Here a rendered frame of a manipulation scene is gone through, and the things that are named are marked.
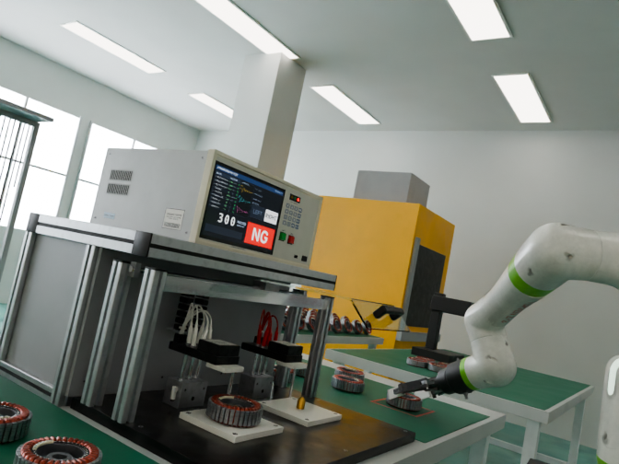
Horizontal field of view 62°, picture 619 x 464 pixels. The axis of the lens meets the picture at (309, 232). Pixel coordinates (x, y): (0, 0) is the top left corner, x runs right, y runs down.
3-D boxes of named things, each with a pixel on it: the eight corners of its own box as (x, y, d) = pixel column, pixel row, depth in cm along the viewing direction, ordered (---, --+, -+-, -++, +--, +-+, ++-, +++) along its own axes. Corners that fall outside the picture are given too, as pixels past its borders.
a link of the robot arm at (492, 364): (505, 379, 133) (530, 383, 139) (493, 332, 139) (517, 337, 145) (461, 392, 142) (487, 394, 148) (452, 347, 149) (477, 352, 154)
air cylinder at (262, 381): (270, 397, 134) (274, 376, 135) (251, 400, 128) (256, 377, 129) (255, 391, 137) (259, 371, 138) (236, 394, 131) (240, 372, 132)
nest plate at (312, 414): (341, 419, 126) (342, 414, 127) (307, 427, 114) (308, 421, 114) (292, 401, 135) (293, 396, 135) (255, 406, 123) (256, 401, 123)
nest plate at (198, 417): (282, 433, 107) (284, 426, 107) (234, 443, 94) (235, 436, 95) (229, 410, 115) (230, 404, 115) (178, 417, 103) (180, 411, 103)
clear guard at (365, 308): (410, 332, 135) (414, 309, 135) (367, 329, 115) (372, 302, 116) (308, 307, 153) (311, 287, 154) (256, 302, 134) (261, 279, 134)
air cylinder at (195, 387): (203, 405, 115) (208, 380, 115) (178, 409, 109) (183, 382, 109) (187, 399, 118) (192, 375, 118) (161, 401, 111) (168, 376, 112)
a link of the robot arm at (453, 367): (476, 356, 153) (455, 353, 148) (486, 397, 148) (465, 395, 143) (460, 362, 157) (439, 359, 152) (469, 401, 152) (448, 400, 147)
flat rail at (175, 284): (326, 310, 148) (328, 299, 148) (154, 290, 97) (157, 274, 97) (322, 309, 148) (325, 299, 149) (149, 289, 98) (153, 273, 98)
